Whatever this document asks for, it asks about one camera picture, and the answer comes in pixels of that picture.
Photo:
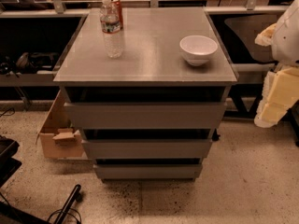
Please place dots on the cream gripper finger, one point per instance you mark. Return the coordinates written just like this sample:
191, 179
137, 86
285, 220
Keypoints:
265, 37

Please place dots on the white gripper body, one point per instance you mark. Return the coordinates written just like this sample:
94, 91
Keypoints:
287, 39

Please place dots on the grey bottom drawer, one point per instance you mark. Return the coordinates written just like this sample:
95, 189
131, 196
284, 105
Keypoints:
148, 171

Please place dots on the grey drawer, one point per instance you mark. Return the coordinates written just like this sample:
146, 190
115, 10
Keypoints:
147, 149
145, 116
148, 171

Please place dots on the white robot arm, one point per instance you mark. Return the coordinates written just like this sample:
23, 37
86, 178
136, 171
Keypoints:
285, 39

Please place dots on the grey drawer cabinet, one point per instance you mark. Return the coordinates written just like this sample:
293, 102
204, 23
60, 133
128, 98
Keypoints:
150, 70

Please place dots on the grey middle drawer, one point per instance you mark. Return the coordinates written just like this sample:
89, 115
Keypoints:
147, 149

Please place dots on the grey top drawer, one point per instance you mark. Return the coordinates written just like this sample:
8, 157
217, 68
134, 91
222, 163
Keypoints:
145, 116

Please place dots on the dark office chair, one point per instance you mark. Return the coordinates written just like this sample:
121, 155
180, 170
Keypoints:
251, 61

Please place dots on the white ceramic bowl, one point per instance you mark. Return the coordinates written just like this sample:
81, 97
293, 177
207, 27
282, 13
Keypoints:
197, 50

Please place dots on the red soda can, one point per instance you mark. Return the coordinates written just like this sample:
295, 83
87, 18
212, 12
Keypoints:
119, 7

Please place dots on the clear plastic water bottle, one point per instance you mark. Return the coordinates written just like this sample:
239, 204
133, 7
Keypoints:
111, 29

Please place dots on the cardboard box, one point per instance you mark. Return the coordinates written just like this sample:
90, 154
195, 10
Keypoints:
59, 139

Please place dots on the black headphones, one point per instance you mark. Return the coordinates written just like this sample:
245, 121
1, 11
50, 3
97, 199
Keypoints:
30, 63

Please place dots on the black bin left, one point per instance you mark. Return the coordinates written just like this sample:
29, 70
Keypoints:
8, 165

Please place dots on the black chair base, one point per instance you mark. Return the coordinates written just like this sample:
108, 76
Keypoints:
12, 215

